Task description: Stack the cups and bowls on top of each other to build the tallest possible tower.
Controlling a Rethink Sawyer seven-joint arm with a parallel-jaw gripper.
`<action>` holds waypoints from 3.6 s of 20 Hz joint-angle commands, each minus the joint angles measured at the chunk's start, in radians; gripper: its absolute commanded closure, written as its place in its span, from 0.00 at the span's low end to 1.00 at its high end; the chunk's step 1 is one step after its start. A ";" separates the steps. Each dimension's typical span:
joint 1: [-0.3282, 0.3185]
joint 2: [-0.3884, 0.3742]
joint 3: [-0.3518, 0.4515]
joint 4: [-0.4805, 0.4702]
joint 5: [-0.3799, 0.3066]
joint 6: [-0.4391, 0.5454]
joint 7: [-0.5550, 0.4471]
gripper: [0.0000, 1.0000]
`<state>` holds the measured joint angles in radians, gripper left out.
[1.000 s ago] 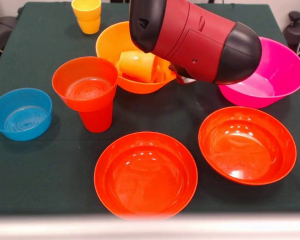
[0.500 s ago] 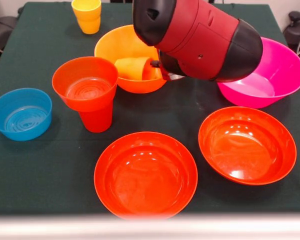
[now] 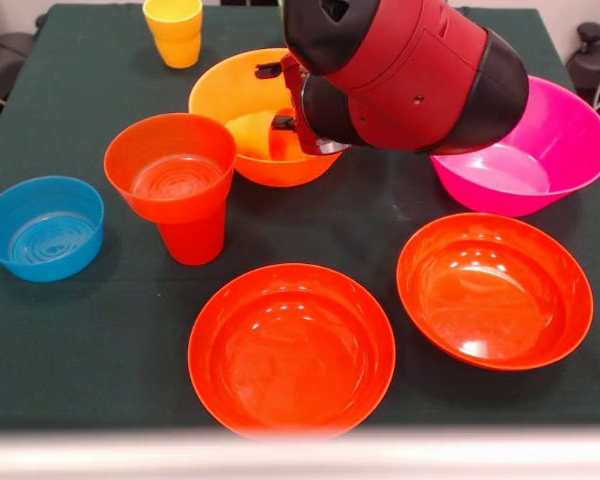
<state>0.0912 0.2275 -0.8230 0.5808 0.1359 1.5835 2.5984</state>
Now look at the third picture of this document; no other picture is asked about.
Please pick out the large orange bowl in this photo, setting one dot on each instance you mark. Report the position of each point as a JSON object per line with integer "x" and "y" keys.
{"x": 220, "y": 90}

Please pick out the large pink bowl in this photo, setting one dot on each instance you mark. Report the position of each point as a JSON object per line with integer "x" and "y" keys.
{"x": 555, "y": 165}

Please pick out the red cup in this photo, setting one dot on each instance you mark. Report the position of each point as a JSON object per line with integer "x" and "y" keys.
{"x": 195, "y": 245}

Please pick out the blue bowl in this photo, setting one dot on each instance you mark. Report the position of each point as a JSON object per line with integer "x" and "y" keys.
{"x": 45, "y": 240}

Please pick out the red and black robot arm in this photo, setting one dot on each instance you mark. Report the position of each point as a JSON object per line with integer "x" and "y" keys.
{"x": 405, "y": 75}

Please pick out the yellow cup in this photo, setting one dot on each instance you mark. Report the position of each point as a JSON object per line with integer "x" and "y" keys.
{"x": 180, "y": 50}

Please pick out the large red bowl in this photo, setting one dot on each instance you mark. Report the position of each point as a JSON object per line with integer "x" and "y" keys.
{"x": 490, "y": 300}
{"x": 290, "y": 360}

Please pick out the orange cup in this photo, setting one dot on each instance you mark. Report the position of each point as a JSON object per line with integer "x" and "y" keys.
{"x": 252, "y": 132}

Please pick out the dark green table cloth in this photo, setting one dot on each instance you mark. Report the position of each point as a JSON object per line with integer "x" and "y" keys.
{"x": 80, "y": 325}

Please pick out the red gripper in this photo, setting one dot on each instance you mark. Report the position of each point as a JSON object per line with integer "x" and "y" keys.
{"x": 297, "y": 100}

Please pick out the small red bowl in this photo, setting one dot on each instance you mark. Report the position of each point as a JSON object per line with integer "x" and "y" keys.
{"x": 170, "y": 200}

